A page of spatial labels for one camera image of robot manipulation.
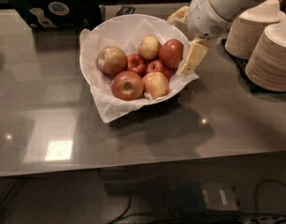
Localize white bowl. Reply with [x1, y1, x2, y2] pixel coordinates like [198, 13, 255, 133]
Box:
[79, 13, 193, 106]

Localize front red-brown apple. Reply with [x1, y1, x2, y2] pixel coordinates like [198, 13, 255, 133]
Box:
[111, 71, 144, 101]

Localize small dark foil packet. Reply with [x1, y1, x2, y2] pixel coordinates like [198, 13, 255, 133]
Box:
[116, 6, 136, 16]

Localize back stack paper bowls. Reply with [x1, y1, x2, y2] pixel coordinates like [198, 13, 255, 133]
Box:
[225, 0, 286, 60]

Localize large left yellow-red apple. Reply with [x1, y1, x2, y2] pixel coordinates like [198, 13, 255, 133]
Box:
[96, 46, 127, 76]

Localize black laptop with stickers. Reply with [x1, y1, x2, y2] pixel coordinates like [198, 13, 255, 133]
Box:
[7, 0, 104, 30]

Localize yellow-green back apple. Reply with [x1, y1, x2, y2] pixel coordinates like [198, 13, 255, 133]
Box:
[137, 35, 162, 61]

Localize black tray mat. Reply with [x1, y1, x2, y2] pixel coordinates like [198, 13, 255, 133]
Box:
[230, 35, 286, 92]

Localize front stack paper bowls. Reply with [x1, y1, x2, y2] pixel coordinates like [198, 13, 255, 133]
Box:
[245, 18, 286, 92]

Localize white rounded gripper body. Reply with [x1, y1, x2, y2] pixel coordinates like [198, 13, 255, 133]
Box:
[186, 0, 233, 40]

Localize stack paper bowls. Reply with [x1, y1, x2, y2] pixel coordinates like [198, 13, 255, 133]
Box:
[225, 0, 286, 60]
[245, 18, 286, 92]

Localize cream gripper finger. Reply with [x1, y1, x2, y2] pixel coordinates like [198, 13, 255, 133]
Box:
[166, 6, 189, 26]
[178, 37, 209, 75]

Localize large red right apple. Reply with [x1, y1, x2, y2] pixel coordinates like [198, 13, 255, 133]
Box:
[159, 39, 183, 69]

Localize black cable under table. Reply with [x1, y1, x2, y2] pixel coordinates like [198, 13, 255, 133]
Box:
[105, 179, 286, 224]

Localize dark box under table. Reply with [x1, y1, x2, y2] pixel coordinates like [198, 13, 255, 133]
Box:
[178, 182, 242, 215]

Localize front yellow-pink apple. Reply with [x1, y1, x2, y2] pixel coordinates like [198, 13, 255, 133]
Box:
[142, 72, 169, 100]

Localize small red apple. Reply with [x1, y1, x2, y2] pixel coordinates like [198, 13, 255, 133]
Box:
[126, 53, 147, 77]
[146, 60, 172, 79]

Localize small red apple right centre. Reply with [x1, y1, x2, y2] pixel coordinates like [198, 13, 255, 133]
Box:
[146, 60, 172, 79]

